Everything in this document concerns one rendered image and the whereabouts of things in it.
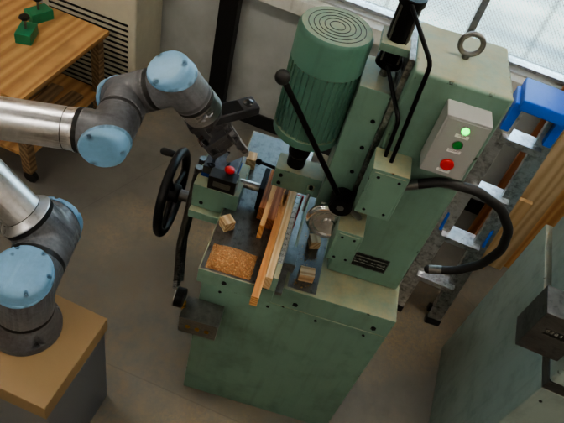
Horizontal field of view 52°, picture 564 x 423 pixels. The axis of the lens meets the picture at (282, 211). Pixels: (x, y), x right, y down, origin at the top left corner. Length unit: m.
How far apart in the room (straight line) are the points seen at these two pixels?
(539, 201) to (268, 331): 1.54
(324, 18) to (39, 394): 1.18
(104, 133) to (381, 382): 1.77
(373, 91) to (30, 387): 1.15
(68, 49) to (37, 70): 0.21
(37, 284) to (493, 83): 1.15
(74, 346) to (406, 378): 1.43
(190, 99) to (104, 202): 1.71
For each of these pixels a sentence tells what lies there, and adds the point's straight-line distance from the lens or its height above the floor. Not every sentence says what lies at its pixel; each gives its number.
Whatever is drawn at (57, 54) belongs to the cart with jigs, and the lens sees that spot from 2.85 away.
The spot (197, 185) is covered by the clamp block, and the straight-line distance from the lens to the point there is 1.66.
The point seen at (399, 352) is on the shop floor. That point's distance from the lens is 2.66.
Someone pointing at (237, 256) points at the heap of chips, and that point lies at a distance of 1.55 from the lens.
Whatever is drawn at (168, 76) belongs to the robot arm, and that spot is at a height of 1.45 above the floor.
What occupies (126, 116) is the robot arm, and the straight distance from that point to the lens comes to 1.18.
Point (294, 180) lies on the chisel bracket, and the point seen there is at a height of 1.04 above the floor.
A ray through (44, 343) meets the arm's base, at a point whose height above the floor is 0.65.
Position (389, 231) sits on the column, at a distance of 1.59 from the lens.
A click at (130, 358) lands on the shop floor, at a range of 2.41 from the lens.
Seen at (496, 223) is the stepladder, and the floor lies 0.63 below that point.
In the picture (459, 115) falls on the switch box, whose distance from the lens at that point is 1.27.
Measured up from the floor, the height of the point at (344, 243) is 1.04.
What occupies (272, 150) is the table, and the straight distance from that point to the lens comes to 1.89.
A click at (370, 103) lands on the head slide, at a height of 1.38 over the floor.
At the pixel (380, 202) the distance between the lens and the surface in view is 1.40.
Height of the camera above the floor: 2.15
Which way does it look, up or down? 47 degrees down
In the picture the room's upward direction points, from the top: 17 degrees clockwise
